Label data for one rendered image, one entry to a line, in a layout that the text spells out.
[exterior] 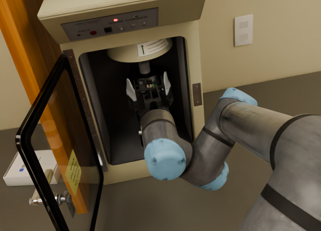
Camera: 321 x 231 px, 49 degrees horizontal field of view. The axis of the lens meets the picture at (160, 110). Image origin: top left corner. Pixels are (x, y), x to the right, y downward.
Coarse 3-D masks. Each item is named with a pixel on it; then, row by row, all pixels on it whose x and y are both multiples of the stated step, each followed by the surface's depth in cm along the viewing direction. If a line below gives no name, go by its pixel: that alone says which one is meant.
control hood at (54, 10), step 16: (48, 0) 70; (64, 0) 68; (80, 0) 67; (96, 0) 66; (112, 0) 64; (128, 0) 64; (144, 0) 65; (160, 0) 66; (176, 0) 67; (192, 0) 68; (48, 16) 64; (64, 16) 65; (80, 16) 66; (96, 16) 67; (160, 16) 72; (176, 16) 74; (192, 16) 75; (48, 32) 70; (64, 32) 71
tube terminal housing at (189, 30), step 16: (128, 32) 80; (144, 32) 80; (160, 32) 81; (176, 32) 82; (192, 32) 82; (64, 48) 80; (80, 48) 80; (96, 48) 81; (192, 48) 84; (192, 64) 87; (192, 80) 89; (192, 96) 92; (192, 112) 98; (96, 128) 93; (144, 160) 102; (112, 176) 104; (128, 176) 105; (144, 176) 106
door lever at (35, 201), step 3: (36, 192) 69; (33, 195) 69; (36, 195) 68; (30, 198) 68; (33, 198) 68; (36, 198) 68; (39, 198) 68; (30, 201) 68; (33, 201) 67; (36, 201) 67; (39, 201) 68; (33, 204) 68; (36, 204) 68; (39, 204) 68
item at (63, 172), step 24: (72, 96) 80; (24, 120) 57; (48, 120) 66; (72, 120) 79; (48, 144) 65; (72, 144) 77; (48, 168) 64; (72, 168) 76; (96, 168) 95; (72, 192) 75; (96, 192) 93
